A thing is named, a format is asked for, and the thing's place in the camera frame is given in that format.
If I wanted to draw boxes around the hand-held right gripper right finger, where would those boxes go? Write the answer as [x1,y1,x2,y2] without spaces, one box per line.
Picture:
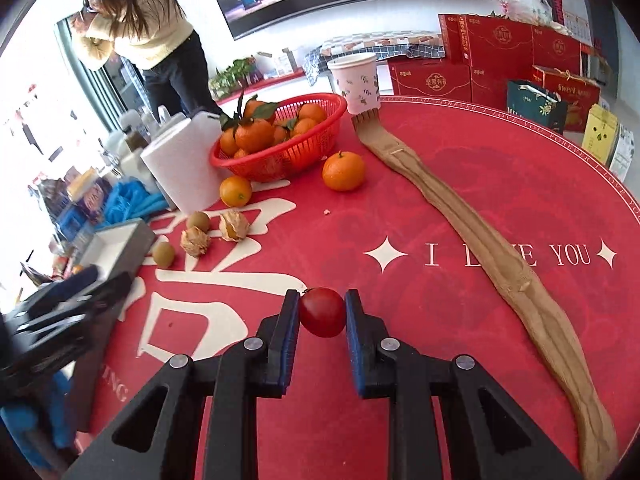
[345,288,583,480]

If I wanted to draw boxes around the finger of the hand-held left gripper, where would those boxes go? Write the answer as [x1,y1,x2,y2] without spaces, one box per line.
[22,266,99,318]
[17,272,135,346]

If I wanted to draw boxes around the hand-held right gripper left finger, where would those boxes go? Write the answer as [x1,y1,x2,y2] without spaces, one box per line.
[62,289,303,480]

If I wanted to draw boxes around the red cherry tomato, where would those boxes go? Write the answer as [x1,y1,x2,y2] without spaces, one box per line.
[299,287,347,338]

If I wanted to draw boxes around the grey box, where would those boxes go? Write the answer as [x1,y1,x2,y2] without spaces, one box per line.
[65,217,157,433]

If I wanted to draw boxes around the husked physalis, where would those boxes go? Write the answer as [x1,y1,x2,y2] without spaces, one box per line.
[219,209,251,242]
[180,226,212,256]

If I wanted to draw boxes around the mandarin with stem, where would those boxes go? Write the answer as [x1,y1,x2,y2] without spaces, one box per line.
[322,151,366,192]

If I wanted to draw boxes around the red plastic basket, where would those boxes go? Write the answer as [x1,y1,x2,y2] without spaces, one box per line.
[209,92,348,183]

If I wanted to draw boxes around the blue disposable gloves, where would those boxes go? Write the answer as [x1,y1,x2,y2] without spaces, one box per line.
[105,180,168,226]

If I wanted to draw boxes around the white paper towel roll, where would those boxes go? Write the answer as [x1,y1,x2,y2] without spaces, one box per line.
[140,119,223,213]

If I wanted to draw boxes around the brown capped bottle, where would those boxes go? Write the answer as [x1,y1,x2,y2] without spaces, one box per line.
[122,127,151,153]

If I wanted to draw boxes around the small round orange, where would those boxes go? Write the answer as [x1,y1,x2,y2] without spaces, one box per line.
[219,175,253,208]

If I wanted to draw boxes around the wooden back scratcher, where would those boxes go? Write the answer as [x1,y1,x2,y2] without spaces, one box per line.
[351,108,621,480]

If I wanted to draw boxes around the red printed tablecloth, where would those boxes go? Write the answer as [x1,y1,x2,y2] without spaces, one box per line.
[75,94,640,480]

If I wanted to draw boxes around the pile of oranges with leaves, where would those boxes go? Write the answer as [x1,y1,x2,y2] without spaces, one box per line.
[219,87,328,158]

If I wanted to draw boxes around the green potted plant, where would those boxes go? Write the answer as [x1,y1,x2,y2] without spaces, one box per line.
[209,57,258,101]

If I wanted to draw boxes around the floral paper cup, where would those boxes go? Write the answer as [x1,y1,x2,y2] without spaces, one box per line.
[327,52,381,116]

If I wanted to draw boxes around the red gift box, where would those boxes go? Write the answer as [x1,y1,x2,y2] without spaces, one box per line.
[460,14,536,68]
[389,57,473,106]
[531,25,583,78]
[438,13,468,66]
[470,65,533,111]

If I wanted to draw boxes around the small white boxes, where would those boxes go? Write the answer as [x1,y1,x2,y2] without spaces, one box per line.
[272,47,301,78]

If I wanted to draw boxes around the dark green gift bag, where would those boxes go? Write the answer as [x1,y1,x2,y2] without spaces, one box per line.
[507,80,568,135]

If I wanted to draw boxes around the checkered cloth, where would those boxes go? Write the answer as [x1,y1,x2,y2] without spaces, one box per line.
[302,32,446,86]

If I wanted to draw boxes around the yellow carton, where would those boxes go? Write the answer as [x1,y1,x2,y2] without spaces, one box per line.
[582,104,620,166]

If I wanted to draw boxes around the white and green carton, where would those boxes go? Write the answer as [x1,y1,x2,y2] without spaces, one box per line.
[610,122,636,181]

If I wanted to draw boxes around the clear plastic gift wrap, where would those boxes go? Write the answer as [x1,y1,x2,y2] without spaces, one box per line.
[492,0,556,28]

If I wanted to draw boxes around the red carry box with handle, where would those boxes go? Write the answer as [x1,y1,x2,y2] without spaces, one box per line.
[531,65,601,133]

